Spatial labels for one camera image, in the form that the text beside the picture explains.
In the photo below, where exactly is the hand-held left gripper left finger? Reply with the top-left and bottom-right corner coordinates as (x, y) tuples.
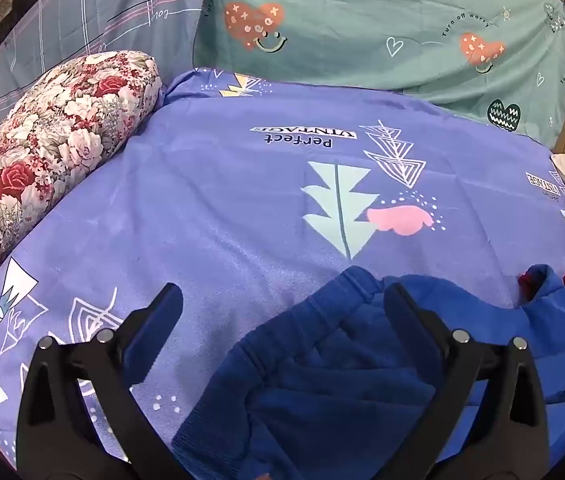
(16, 282), (186, 480)

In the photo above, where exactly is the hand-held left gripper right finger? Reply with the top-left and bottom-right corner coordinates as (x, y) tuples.
(383, 282), (551, 480)

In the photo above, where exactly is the blue sweatshirt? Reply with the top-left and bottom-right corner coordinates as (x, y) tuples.
(171, 254), (565, 480)

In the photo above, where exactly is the purple printed bed sheet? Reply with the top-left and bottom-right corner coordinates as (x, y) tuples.
(0, 67), (565, 476)

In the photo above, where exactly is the red floral bolster pillow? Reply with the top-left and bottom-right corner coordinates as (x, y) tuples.
(0, 51), (164, 312)

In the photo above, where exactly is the teal heart print sheet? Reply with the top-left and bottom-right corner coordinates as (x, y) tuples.
(192, 0), (565, 137)

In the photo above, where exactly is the grey-blue striped pillow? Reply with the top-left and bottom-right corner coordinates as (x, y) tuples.
(0, 0), (209, 130)

